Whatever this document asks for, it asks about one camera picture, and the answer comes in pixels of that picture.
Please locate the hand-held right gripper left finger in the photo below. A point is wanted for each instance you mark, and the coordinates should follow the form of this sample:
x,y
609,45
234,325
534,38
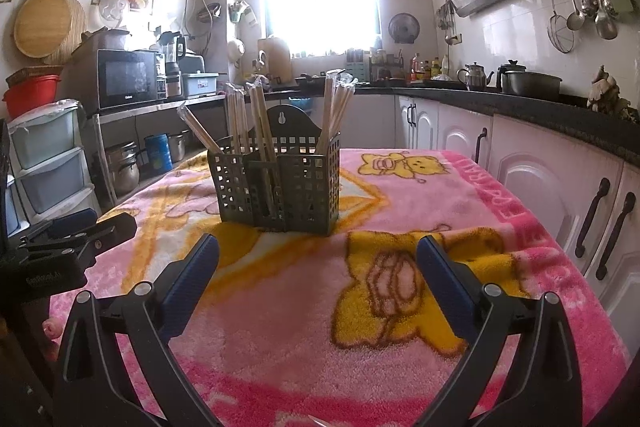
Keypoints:
x,y
192,279

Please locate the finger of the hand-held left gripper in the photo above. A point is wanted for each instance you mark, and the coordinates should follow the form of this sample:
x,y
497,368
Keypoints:
x,y
115,229
72,222

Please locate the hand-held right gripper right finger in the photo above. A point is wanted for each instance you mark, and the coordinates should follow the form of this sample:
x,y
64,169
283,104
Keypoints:
x,y
445,282

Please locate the dark green plastic utensil basket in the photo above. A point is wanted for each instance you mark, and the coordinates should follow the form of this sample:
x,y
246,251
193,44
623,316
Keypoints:
x,y
300,187

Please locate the group of chopstick pairs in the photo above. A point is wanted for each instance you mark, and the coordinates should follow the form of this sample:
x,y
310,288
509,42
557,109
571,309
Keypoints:
x,y
260,117

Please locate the small hanging utensils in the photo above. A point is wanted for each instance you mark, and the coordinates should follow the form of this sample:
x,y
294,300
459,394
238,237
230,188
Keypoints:
x,y
445,19

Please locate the person's left hand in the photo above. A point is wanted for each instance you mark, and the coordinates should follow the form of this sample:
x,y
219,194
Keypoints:
x,y
52,328

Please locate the stack of steel pots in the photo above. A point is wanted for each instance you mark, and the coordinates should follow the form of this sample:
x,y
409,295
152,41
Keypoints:
x,y
122,174

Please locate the plastic drawer unit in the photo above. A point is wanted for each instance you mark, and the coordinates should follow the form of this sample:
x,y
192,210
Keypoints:
x,y
45,142

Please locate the blue can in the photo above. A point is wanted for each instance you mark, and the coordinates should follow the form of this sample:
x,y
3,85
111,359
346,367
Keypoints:
x,y
159,154

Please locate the small steel pot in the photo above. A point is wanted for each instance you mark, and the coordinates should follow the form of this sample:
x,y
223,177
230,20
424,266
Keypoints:
x,y
177,147

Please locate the kitchen shelf unit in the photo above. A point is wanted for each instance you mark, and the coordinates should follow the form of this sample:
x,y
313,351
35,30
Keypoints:
x,y
150,106

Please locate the red plastic basin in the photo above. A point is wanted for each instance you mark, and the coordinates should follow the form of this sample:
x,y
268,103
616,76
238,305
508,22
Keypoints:
x,y
30,97

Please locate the pink printed blanket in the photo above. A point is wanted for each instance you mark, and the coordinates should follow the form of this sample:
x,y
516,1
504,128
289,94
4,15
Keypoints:
x,y
300,357

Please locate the black microwave oven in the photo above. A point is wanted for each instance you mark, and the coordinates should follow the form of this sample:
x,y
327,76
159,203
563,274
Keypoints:
x,y
125,79

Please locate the wicker basket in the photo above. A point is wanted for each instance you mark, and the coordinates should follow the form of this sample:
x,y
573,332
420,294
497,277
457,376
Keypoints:
x,y
35,72

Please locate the grey plastic box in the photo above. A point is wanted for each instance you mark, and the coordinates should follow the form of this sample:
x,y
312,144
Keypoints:
x,y
200,84

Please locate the brown cardboard box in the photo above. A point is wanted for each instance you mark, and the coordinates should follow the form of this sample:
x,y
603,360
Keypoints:
x,y
100,42

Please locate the blender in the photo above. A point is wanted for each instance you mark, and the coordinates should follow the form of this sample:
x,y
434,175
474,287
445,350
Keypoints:
x,y
172,49

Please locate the woven bamboo tray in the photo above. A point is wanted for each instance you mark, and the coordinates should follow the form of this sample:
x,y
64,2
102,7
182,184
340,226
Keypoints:
x,y
77,32

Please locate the black kitchen countertop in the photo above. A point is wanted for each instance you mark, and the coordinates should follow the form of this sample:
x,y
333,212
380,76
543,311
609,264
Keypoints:
x,y
550,114

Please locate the round bamboo board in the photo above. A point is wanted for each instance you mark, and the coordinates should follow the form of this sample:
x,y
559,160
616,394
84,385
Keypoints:
x,y
42,24

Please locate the blue hanging basket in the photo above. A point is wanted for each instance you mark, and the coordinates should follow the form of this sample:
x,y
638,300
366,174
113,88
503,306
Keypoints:
x,y
300,104

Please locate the steel kettle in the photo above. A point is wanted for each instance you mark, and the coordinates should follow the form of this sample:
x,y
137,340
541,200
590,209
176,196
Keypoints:
x,y
475,77

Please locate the cluster of condiment bottles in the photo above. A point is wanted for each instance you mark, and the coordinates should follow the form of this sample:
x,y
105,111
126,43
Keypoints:
x,y
430,69

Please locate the white round hanging gadget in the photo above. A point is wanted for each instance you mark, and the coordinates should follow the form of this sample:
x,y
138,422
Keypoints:
x,y
236,51

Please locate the small white fan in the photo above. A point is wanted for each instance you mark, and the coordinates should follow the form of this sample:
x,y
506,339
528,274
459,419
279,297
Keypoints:
x,y
114,9

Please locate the metal cooking pot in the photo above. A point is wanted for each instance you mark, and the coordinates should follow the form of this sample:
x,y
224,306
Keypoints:
x,y
540,87

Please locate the dark lidded jug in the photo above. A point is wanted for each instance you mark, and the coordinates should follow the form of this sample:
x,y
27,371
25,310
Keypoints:
x,y
511,69

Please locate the dish rack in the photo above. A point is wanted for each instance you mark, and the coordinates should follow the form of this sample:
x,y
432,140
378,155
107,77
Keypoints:
x,y
385,67

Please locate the small spice drawer rack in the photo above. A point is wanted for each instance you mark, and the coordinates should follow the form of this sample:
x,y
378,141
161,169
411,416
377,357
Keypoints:
x,y
361,69

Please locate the black frying pan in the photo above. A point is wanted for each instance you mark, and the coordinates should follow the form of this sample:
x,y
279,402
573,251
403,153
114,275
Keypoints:
x,y
312,80

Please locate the dried garlic bunch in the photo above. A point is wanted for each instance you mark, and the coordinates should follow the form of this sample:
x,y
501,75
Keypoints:
x,y
607,92

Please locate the small black round fan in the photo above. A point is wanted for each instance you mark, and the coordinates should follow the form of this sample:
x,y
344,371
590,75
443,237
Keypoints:
x,y
404,28

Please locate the wall socket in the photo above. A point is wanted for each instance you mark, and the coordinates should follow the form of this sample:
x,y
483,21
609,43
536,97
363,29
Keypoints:
x,y
456,39

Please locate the green wall holder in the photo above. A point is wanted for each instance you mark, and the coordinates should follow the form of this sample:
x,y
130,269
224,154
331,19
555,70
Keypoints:
x,y
239,12

